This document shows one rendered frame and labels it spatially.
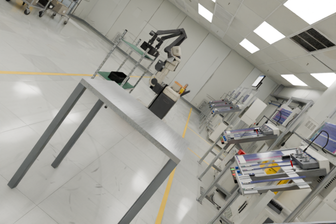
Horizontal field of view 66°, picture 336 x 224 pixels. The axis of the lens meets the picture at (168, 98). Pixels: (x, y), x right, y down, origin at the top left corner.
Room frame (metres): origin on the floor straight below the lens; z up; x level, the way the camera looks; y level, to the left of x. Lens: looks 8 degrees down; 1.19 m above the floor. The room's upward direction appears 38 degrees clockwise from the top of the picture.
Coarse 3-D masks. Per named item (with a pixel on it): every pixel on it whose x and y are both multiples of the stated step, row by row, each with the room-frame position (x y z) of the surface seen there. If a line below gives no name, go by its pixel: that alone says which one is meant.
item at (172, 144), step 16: (80, 80) 1.38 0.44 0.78; (96, 80) 1.52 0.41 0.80; (80, 96) 1.41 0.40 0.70; (112, 96) 1.45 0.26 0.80; (128, 96) 1.71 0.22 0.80; (64, 112) 1.37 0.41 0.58; (96, 112) 1.80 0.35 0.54; (128, 112) 1.39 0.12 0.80; (144, 112) 1.63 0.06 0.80; (48, 128) 1.38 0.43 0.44; (80, 128) 1.78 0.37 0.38; (144, 128) 1.34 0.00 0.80; (160, 128) 1.55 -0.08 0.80; (160, 144) 1.30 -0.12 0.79; (176, 144) 1.48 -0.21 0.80; (32, 160) 1.38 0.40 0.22; (176, 160) 1.29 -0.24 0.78; (16, 176) 1.37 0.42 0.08; (160, 176) 1.29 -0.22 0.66; (144, 192) 1.31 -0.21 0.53
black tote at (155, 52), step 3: (144, 42) 3.82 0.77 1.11; (141, 45) 3.82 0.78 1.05; (144, 45) 3.82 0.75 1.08; (150, 45) 4.30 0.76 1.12; (144, 48) 3.82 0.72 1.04; (150, 48) 3.82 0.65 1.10; (153, 48) 3.86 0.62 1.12; (150, 51) 3.83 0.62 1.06; (153, 51) 3.99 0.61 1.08; (156, 51) 4.17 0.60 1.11; (150, 54) 3.96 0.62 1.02; (153, 54) 4.13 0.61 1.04; (156, 54) 4.33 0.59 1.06
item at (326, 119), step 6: (324, 120) 2.87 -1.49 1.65; (330, 120) 2.88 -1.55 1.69; (318, 126) 2.87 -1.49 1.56; (312, 132) 2.87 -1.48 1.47; (306, 138) 2.89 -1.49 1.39; (228, 162) 3.06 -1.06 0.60; (252, 180) 2.27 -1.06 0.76; (216, 186) 3.01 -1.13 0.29; (228, 192) 3.01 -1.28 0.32; (270, 204) 2.45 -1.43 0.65; (276, 204) 2.46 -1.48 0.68; (276, 210) 2.44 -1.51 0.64; (222, 216) 2.28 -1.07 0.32; (228, 222) 2.27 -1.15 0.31
